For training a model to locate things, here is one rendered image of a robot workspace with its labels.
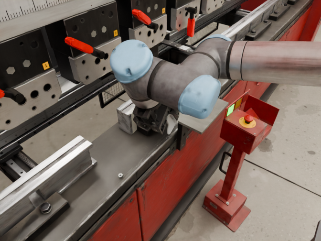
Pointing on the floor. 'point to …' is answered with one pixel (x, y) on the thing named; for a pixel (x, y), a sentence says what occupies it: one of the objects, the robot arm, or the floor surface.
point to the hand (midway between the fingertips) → (165, 117)
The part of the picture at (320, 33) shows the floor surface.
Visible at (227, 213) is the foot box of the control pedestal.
